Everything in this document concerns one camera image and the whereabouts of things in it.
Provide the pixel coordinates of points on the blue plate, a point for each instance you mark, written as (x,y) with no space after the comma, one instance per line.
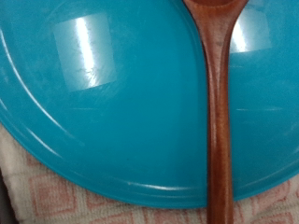
(124,124)

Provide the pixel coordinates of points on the brown wooden spoon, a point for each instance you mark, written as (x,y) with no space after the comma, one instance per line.
(219,124)

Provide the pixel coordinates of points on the pink checked towel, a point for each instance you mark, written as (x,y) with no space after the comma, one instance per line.
(62,199)

